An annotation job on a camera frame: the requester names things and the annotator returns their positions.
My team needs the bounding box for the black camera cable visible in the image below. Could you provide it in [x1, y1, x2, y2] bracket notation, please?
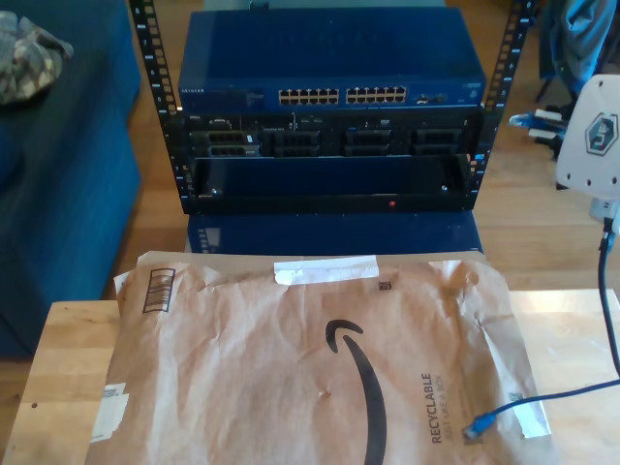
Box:
[597, 217, 620, 379]

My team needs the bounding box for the dark metal chair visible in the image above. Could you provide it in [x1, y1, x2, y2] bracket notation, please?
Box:
[535, 41, 620, 117]

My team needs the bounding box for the blue-grey garment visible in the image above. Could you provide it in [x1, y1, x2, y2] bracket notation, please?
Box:
[540, 0, 616, 96]

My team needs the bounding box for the camouflage cloth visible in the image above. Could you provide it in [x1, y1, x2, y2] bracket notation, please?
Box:
[0, 10, 75, 106]

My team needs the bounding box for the blue sofa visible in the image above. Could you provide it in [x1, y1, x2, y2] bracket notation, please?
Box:
[0, 0, 142, 362]

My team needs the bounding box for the blue network cable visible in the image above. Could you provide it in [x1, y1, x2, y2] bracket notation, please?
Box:
[463, 110, 620, 441]

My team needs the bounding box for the blue network switch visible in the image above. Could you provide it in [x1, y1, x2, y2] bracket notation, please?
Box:
[177, 8, 487, 113]

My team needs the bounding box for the black perforated rack post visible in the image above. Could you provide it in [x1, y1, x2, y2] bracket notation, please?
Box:
[128, 0, 196, 215]
[467, 0, 537, 212]

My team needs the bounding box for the long white tape strip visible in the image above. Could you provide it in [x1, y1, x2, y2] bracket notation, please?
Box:
[273, 255, 380, 286]

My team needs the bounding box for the black rack server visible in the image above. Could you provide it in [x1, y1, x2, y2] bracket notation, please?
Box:
[162, 108, 487, 160]

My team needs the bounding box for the white shipping label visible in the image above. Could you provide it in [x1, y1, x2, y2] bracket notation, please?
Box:
[90, 382, 131, 443]

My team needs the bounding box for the black rack tray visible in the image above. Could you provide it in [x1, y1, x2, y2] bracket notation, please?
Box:
[178, 153, 480, 215]

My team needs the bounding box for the brown paper mailer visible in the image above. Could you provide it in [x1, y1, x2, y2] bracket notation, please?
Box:
[86, 249, 558, 465]

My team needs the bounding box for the blue box under rack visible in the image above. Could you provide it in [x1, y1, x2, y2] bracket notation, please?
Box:
[186, 212, 485, 256]

